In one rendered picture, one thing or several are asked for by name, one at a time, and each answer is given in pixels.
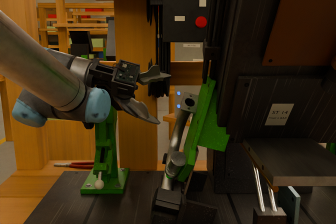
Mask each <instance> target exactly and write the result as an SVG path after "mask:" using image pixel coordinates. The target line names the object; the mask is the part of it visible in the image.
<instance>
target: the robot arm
mask: <svg viewBox="0 0 336 224"><path fill-rule="evenodd" d="M114 65H115V66H114ZM0 74H1V75H3V76H4V77H6V78H7V79H9V80H11V81H12V82H14V83H15V84H17V85H19V86H20V87H22V88H23V89H22V91H21V93H20V95H19V97H18V98H17V99H16V103H15V105H14V107H13V110H12V117H13V118H14V119H15V120H17V121H18V122H20V123H22V124H25V125H27V126H31V127H36V128H39V127H43V126H44V125H45V123H46V121H47V120H48V119H47V118H51V119H60V120H71V121H80V122H86V123H101V122H103V121H104V120H105V119H106V118H107V117H108V115H109V113H110V109H111V105H112V106H113V107H114V108H115V109H116V110H117V111H124V112H126V113H128V114H129V115H131V116H133V117H135V118H139V119H141V120H143V121H146V122H148V123H152V124H156V125H159V124H160V122H159V121H158V120H157V119H156V117H154V116H152V115H150V113H149V112H148V107H147V106H146V104H145V103H144V102H142V101H141V102H139V101H136V100H135V97H136V96H135V94H134V92H135V90H138V87H139V86H138V85H136V82H138V83H140V84H141V85H143V86H144V85H147V84H149V83H151V82H155V83H156V82H158V81H166V80H167V79H169V78H171V77H172V76H171V75H170V74H167V73H162V72H160V68H159V66H158V65H153V66H151V68H150V69H149V70H148V71H146V72H141V70H140V64H137V63H133V62H130V61H126V60H122V59H119V62H118V63H114V64H113V66H110V65H106V64H102V63H100V59H98V58H93V61H92V60H89V59H85V58H82V57H78V56H75V55H71V54H67V53H64V52H60V51H56V50H54V49H52V48H46V47H42V46H41V45H40V44H39V43H38V42H37V41H35V40H34V39H33V38H32V37H31V36H30V35H29V34H27V33H26V32H25V31H24V30H23V29H22V28H21V27H19V26H18V25H17V24H16V23H15V22H14V21H13V20H11V19H10V18H9V17H8V16H7V15H6V14H4V13H3V12H2V11H1V10H0ZM95 86H96V87H95Z"/></svg>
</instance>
